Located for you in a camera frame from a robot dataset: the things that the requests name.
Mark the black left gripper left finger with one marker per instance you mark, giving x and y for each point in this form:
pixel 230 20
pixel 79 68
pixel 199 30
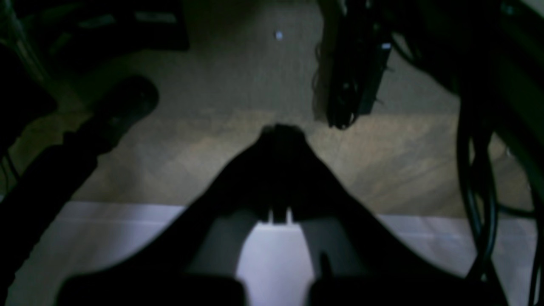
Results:
pixel 221 221

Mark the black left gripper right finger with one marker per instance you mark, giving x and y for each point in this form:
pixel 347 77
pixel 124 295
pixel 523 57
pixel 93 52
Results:
pixel 392 274

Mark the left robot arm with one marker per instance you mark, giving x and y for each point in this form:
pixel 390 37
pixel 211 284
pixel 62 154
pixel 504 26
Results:
pixel 278 171

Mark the dark table leg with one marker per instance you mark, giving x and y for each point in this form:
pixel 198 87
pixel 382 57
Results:
pixel 353 54

